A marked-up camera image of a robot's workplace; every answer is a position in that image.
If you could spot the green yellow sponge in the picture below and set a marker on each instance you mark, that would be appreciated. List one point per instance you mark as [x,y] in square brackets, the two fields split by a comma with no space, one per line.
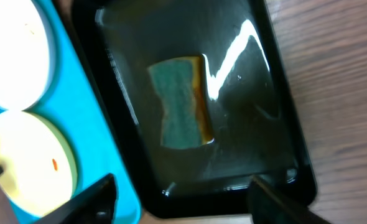
[178,83]

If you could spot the teal plastic tray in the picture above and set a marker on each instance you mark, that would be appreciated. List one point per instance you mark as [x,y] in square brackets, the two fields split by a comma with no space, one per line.
[71,105]

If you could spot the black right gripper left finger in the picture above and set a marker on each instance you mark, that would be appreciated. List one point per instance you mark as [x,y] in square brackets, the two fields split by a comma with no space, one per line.
[95,205]

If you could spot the yellow green plate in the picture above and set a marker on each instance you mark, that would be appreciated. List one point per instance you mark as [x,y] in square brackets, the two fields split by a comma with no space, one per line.
[40,172]

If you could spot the white plate with red stain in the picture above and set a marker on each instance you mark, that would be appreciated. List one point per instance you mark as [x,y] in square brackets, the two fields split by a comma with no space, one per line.
[27,54]

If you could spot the black plastic tray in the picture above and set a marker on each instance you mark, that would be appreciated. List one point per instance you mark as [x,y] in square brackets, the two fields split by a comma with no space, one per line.
[252,115]

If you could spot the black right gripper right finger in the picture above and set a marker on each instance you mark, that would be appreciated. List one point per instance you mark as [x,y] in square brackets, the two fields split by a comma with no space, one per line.
[269,206]

